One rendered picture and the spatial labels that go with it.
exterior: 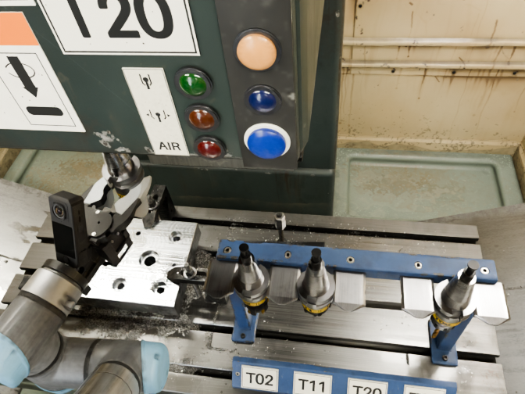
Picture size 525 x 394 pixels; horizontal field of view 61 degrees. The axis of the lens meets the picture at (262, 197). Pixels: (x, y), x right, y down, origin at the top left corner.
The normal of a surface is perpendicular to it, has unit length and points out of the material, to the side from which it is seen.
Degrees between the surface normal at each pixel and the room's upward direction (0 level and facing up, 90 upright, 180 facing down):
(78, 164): 0
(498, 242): 24
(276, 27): 90
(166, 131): 90
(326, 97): 90
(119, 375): 50
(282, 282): 0
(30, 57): 90
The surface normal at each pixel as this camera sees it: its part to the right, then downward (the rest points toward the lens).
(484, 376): -0.09, -0.62
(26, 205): 0.33, -0.55
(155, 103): -0.15, 0.78
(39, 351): 0.92, 0.25
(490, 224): -0.49, -0.59
